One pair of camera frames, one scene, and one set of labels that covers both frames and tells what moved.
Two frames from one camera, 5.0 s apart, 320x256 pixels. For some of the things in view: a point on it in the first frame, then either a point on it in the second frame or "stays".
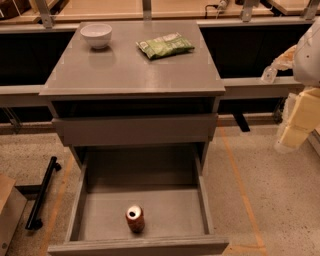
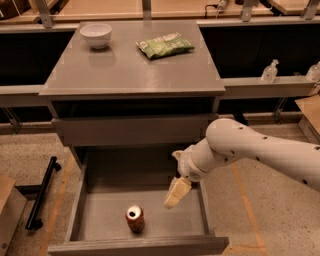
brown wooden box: (12, 206) stays
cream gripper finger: (304, 118) -> (178, 190)
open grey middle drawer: (169, 185) stays
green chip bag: (167, 45) stays
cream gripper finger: (286, 60) -> (179, 155)
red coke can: (135, 218) stays
